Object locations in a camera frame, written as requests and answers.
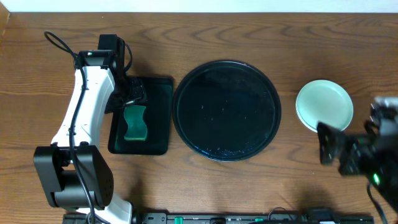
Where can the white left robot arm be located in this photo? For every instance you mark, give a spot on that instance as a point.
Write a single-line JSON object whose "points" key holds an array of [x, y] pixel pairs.
{"points": [[73, 173]]}

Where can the green scrub sponge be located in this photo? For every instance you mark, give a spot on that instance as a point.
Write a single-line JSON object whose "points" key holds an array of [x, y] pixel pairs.
{"points": [[136, 126]]}

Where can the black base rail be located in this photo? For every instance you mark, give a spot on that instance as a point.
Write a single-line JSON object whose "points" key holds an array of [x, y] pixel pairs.
{"points": [[276, 216]]}

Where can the pale green plate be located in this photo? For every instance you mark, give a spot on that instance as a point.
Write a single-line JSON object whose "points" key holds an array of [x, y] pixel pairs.
{"points": [[324, 101]]}

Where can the black rectangular tray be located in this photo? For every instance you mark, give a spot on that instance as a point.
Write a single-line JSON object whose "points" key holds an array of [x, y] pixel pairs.
{"points": [[157, 118]]}

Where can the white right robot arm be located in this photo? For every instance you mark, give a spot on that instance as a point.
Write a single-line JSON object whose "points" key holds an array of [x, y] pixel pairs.
{"points": [[384, 115]]}

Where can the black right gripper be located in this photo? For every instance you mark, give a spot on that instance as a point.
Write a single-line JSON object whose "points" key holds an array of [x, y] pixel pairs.
{"points": [[367, 145]]}

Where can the black round tray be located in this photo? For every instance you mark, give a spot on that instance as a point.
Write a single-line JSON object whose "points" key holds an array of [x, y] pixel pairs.
{"points": [[226, 110]]}

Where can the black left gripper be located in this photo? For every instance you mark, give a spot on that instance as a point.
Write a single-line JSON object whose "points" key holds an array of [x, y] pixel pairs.
{"points": [[131, 94]]}

